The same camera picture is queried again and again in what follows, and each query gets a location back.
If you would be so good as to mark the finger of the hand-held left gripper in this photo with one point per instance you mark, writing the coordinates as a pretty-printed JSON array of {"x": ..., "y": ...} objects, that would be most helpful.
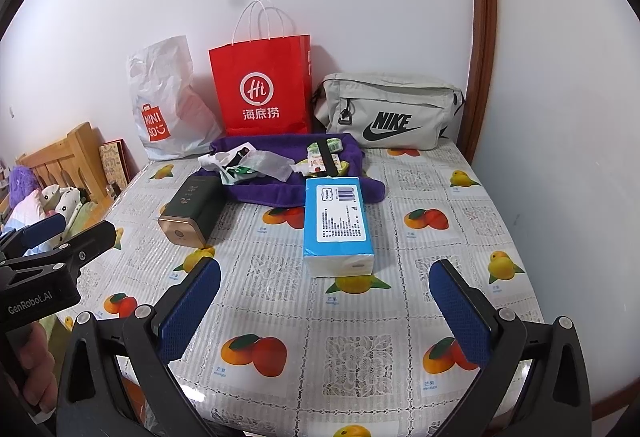
[
  {"x": 85, "y": 242},
  {"x": 42, "y": 229}
]

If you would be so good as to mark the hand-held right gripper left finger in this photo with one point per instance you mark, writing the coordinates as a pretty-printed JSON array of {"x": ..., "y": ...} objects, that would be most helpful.
[{"x": 192, "y": 307}]

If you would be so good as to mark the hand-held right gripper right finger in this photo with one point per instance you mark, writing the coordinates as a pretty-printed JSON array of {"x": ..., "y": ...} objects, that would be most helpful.
[{"x": 460, "y": 312}]

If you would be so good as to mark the black plastic clip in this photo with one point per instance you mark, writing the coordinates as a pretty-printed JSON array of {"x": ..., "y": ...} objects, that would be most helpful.
[{"x": 240, "y": 151}]

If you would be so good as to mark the white thin sheet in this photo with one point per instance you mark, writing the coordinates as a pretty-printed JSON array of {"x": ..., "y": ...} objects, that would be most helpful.
[{"x": 272, "y": 164}]

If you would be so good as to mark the yellow black pouch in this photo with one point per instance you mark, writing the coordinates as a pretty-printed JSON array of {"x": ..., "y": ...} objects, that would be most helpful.
[{"x": 342, "y": 165}]

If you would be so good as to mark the light green tissue pack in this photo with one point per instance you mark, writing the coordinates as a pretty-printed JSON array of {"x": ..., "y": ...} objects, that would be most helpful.
[{"x": 317, "y": 146}]

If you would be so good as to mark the person's left hand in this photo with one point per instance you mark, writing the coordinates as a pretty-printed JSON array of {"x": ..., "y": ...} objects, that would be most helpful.
[{"x": 42, "y": 362}]

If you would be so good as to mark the pastel blanket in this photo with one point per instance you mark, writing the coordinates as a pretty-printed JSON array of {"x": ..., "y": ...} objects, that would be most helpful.
[{"x": 20, "y": 212}]

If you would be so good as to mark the purple plush toy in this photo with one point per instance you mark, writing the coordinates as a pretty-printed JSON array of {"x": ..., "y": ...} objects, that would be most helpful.
[{"x": 24, "y": 179}]

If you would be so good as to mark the wooden bed headboard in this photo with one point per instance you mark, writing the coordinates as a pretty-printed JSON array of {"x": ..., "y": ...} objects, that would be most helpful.
[{"x": 65, "y": 152}]

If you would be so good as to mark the dark green gold box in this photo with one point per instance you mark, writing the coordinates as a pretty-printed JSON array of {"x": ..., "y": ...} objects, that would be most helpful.
[{"x": 192, "y": 202}]

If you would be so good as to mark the purple towel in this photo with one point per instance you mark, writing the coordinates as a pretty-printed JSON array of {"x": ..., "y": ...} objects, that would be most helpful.
[{"x": 270, "y": 192}]

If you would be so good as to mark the blue tissue pack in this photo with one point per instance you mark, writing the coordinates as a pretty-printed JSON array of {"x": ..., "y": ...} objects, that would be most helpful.
[{"x": 337, "y": 222}]

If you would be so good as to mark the white plastic shopping bag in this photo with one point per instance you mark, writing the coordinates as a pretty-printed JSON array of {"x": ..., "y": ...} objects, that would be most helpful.
[{"x": 170, "y": 87}]

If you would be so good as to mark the grey waist bag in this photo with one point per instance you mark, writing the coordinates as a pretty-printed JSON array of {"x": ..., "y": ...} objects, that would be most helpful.
[{"x": 400, "y": 102}]

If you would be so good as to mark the red paper shopping bag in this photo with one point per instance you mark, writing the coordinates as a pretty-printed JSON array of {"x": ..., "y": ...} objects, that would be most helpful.
[{"x": 260, "y": 87}]

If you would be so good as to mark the patterned picture frame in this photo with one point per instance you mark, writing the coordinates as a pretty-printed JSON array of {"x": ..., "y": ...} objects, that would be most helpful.
[{"x": 114, "y": 162}]

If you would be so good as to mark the brown wooden door frame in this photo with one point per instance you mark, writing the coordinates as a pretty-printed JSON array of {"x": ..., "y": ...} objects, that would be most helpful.
[{"x": 477, "y": 42}]

